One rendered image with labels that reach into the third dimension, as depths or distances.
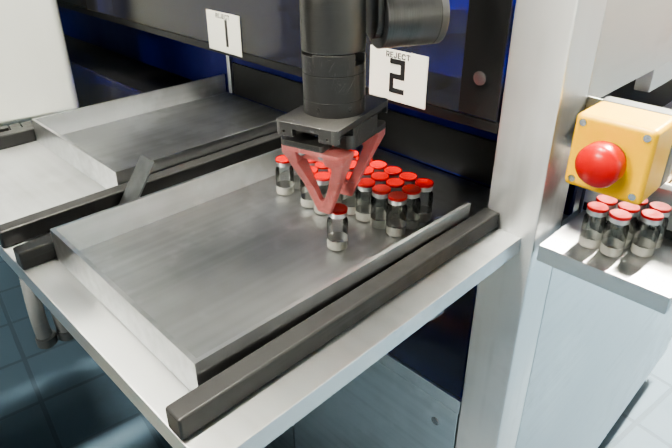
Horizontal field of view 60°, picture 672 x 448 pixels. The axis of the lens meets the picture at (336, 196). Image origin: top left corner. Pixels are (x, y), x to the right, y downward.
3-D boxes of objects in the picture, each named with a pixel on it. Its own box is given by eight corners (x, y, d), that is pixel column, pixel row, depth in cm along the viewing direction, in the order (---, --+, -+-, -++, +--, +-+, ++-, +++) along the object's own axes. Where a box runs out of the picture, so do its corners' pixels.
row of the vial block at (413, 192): (313, 175, 76) (312, 142, 74) (423, 225, 64) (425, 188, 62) (300, 181, 74) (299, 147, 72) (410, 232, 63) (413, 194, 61)
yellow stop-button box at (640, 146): (593, 161, 61) (608, 94, 58) (667, 182, 56) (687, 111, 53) (560, 184, 56) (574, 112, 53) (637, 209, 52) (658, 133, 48)
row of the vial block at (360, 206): (300, 181, 74) (299, 147, 72) (410, 232, 63) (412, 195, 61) (286, 186, 73) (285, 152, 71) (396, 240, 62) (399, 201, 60)
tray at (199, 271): (307, 162, 80) (306, 138, 78) (467, 231, 64) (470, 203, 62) (57, 258, 59) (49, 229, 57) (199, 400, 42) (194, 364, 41)
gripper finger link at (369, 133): (385, 193, 60) (388, 106, 56) (352, 223, 55) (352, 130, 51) (329, 179, 64) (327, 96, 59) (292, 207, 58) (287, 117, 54)
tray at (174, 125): (225, 92, 108) (223, 73, 107) (322, 127, 92) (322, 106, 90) (36, 141, 87) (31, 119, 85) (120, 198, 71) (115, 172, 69)
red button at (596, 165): (585, 170, 55) (593, 130, 53) (628, 183, 53) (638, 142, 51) (566, 182, 53) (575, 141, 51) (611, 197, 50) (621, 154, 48)
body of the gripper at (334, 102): (389, 116, 57) (391, 40, 54) (337, 152, 50) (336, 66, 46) (332, 106, 60) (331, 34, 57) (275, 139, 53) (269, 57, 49)
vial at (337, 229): (337, 238, 62) (337, 202, 60) (352, 246, 61) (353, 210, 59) (322, 246, 61) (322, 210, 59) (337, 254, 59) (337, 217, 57)
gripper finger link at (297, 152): (378, 199, 59) (380, 111, 55) (344, 231, 54) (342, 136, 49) (321, 185, 62) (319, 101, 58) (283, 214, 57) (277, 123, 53)
